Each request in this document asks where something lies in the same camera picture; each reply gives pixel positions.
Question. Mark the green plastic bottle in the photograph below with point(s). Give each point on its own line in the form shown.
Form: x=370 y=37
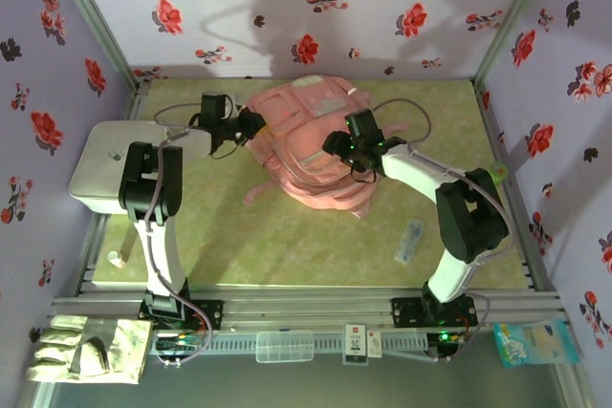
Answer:
x=499 y=171

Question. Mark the small white glue stick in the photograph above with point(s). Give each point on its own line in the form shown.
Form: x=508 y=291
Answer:
x=115 y=259

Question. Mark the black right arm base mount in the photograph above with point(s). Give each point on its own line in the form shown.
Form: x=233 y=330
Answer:
x=406 y=312

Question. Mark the black and white card box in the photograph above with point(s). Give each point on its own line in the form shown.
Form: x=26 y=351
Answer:
x=355 y=343

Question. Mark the white canvas work gloves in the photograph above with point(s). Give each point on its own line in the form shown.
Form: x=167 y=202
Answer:
x=91 y=350

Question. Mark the clear plastic pen case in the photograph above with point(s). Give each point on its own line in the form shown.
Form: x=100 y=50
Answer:
x=408 y=243

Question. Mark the small white box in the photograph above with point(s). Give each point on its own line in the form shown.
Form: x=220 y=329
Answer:
x=375 y=343

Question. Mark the aluminium frame post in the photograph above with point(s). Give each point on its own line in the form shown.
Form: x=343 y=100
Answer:
x=98 y=21
x=510 y=21

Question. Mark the pink student backpack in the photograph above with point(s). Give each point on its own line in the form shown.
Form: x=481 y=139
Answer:
x=296 y=155

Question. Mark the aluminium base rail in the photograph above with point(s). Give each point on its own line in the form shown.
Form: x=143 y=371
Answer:
x=306 y=310

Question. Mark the white lidded storage box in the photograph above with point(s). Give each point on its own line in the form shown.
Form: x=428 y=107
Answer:
x=95 y=174

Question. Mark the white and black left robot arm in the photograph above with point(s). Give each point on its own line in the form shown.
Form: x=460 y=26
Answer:
x=160 y=255

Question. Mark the clear plastic organizer box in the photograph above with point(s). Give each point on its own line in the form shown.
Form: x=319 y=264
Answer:
x=284 y=346

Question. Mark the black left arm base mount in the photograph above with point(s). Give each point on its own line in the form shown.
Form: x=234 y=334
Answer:
x=208 y=312

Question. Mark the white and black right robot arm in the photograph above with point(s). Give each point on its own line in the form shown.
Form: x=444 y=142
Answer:
x=454 y=279

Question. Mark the blue wet wipes pack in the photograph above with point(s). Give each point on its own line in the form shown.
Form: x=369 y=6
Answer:
x=535 y=343

